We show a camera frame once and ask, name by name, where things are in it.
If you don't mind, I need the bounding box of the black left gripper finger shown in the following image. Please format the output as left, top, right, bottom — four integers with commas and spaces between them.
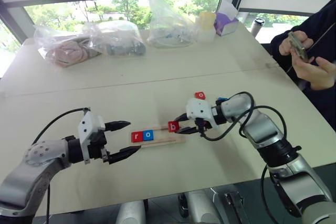
104, 120, 131, 132
107, 145, 142, 165

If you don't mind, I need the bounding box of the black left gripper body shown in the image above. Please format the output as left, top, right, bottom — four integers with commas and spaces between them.
88, 129, 111, 164

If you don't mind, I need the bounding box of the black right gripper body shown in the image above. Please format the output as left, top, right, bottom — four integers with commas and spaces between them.
186, 115, 215, 134

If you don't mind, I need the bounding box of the red letter block b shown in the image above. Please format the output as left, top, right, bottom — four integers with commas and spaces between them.
167, 121, 182, 134

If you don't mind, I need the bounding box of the smartphone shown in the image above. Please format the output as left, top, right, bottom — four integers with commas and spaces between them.
288, 31, 309, 60

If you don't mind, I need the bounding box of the red letter block r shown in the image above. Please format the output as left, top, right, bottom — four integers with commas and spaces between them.
131, 131, 144, 143

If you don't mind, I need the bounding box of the wooden letter tray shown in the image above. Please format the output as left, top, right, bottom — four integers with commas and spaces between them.
139, 125, 187, 148

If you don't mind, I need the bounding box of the silver rounded robot leg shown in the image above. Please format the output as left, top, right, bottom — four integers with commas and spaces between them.
115, 199, 146, 224
186, 190, 219, 224

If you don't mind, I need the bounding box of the person's right hand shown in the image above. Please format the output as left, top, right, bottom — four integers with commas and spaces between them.
278, 30, 314, 57

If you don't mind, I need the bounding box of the person's left hand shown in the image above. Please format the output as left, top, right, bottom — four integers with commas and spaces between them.
290, 56, 336, 91

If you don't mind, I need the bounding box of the black caster wheel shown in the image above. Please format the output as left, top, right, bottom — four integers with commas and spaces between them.
178, 193, 190, 218

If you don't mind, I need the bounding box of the plastic bag with dark items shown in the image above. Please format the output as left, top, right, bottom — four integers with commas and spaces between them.
82, 20, 146, 58

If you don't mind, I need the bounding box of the plastic bag with pink items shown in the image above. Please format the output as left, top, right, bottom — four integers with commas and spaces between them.
33, 23, 103, 69

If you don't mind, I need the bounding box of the tall clear plastic bag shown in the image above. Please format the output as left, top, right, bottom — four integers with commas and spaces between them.
145, 0, 200, 49

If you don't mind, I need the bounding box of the yellow-lidded plastic container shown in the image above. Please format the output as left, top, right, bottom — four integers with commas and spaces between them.
194, 11, 217, 42

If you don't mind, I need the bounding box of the purple tissue box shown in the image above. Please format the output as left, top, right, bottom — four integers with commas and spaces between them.
213, 6, 240, 37

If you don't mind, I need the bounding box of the silver tumbler with black lid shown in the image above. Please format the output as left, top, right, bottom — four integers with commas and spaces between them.
250, 17, 266, 36

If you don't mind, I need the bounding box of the person in dark jacket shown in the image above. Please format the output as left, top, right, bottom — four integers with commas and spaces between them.
270, 0, 336, 137

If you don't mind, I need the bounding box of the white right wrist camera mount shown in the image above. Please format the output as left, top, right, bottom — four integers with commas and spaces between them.
185, 98, 214, 128

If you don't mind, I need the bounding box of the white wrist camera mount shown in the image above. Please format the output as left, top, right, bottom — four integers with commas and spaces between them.
185, 98, 214, 128
78, 111, 106, 166

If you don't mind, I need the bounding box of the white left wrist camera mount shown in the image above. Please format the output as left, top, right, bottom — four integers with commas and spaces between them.
78, 111, 106, 166

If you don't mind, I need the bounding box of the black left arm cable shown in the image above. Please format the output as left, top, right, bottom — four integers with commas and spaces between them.
31, 106, 91, 224

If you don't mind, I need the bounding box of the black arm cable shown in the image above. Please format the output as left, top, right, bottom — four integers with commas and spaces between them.
31, 106, 91, 224
198, 91, 287, 224

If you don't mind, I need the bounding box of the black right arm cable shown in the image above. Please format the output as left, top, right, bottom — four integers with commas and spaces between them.
198, 91, 287, 224

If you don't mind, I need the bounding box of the black metal bracket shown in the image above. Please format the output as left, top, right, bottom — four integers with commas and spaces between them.
223, 191, 250, 224

